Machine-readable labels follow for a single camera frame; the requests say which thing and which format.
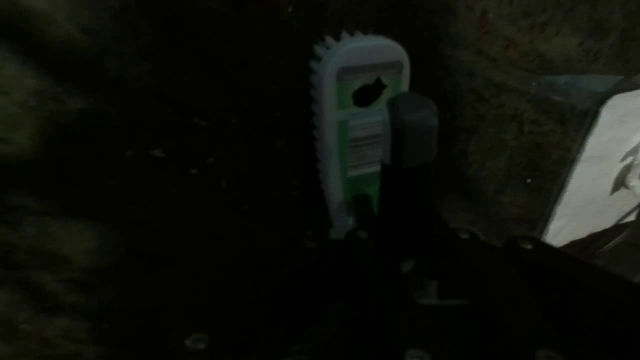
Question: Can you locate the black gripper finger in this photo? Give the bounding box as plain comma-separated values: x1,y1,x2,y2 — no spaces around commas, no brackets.
376,90,440,233

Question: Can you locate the white paper napkin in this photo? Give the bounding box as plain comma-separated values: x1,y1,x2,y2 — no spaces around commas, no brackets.
539,87,640,250

